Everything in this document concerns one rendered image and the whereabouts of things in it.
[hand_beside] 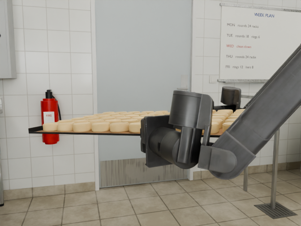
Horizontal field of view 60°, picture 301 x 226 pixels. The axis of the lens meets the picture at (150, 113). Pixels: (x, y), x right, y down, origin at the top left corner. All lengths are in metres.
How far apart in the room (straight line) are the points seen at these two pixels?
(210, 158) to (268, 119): 0.10
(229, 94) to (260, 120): 0.60
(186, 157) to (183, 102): 0.09
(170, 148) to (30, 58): 2.36
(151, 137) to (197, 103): 0.13
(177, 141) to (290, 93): 0.18
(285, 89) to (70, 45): 2.40
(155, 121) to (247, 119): 0.18
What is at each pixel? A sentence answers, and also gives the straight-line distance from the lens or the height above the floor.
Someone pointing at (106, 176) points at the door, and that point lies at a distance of 2.88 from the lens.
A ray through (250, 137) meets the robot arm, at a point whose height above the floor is 1.04.
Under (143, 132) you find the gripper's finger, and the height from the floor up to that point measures 1.02.
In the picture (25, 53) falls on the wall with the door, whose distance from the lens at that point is 2.71.
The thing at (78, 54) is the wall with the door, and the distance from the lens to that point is 2.67.
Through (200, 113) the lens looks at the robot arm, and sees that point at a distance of 0.43.
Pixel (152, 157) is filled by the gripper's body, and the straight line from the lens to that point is 0.53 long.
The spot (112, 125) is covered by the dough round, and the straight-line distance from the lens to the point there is 0.66.
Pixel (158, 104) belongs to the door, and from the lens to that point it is 2.83.
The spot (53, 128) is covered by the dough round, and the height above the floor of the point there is 0.99.
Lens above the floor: 1.12
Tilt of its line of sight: 7 degrees down
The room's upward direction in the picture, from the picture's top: straight up
